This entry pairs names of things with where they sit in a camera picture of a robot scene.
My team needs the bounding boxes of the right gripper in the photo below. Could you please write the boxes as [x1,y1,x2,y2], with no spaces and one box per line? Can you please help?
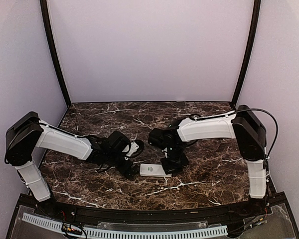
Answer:
[160,143,190,176]

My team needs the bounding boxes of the white remote control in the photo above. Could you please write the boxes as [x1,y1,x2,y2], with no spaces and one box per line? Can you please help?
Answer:
[140,163,172,177]

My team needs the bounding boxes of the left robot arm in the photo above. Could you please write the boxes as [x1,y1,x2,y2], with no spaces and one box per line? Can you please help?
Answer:
[4,112,142,217]

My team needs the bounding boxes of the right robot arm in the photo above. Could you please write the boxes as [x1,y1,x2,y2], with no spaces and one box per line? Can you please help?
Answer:
[148,105,279,216]

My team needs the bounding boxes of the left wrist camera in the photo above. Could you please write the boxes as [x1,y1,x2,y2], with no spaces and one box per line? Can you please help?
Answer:
[122,139,145,160]

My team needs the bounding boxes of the black front rail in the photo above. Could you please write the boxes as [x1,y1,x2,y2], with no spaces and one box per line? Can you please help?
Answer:
[19,193,287,226]

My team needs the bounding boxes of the white cable duct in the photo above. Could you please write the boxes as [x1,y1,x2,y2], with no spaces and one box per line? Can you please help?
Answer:
[22,213,228,239]

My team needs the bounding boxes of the right black frame post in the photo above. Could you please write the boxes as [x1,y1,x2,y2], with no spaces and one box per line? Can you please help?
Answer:
[230,0,261,109]

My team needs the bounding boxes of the black frame post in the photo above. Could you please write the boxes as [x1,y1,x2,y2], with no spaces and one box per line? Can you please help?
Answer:
[230,0,261,109]
[39,0,72,108]

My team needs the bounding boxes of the left black frame post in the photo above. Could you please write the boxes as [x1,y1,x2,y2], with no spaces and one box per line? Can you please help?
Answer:
[39,0,72,108]

